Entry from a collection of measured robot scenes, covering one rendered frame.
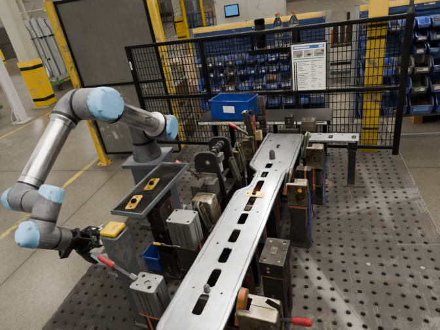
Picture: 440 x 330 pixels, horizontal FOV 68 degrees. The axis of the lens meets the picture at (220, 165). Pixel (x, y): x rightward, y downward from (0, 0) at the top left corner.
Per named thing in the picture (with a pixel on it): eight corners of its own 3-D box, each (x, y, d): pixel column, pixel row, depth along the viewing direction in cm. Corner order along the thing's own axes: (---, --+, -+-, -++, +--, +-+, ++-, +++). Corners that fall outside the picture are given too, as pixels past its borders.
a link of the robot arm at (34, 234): (34, 219, 94) (25, 249, 92) (65, 224, 104) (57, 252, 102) (18, 216, 98) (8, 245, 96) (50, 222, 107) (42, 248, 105)
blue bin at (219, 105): (250, 120, 213) (247, 101, 207) (211, 118, 229) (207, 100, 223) (260, 111, 225) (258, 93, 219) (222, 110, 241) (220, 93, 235)
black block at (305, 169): (315, 222, 165) (314, 172, 152) (294, 220, 169) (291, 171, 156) (317, 213, 172) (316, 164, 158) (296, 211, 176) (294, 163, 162)
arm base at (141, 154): (128, 163, 166) (122, 145, 161) (141, 150, 179) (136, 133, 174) (154, 162, 162) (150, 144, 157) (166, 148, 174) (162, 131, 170)
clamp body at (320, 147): (326, 207, 174) (326, 149, 158) (303, 205, 179) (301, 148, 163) (327, 198, 182) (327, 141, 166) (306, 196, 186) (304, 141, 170)
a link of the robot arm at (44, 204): (27, 181, 103) (16, 216, 101) (52, 184, 99) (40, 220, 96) (48, 187, 110) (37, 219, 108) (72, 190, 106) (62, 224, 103)
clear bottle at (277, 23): (283, 46, 211) (281, 12, 202) (273, 47, 213) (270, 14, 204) (285, 44, 216) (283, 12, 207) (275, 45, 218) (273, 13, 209)
